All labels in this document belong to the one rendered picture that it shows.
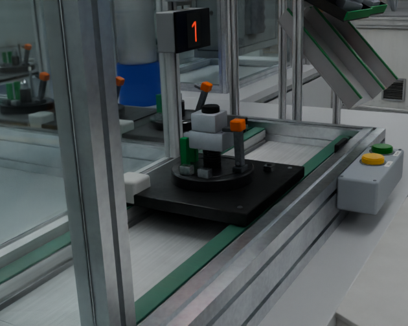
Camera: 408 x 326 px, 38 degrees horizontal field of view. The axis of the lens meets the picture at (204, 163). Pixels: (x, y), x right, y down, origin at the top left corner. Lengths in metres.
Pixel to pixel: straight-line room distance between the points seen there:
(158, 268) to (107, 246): 0.41
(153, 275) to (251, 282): 0.14
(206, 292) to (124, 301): 0.24
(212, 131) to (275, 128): 0.47
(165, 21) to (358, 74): 0.63
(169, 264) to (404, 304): 0.33
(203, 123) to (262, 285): 0.30
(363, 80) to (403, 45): 3.82
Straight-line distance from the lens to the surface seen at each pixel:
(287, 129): 1.38
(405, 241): 1.05
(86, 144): 0.39
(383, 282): 0.92
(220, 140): 0.94
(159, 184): 0.98
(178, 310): 0.65
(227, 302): 0.69
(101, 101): 0.39
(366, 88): 1.52
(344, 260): 0.96
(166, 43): 1.05
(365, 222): 1.11
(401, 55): 5.35
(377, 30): 5.40
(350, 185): 1.03
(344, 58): 1.54
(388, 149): 1.17
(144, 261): 0.84
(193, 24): 1.08
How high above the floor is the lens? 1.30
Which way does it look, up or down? 18 degrees down
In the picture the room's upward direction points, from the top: 2 degrees counter-clockwise
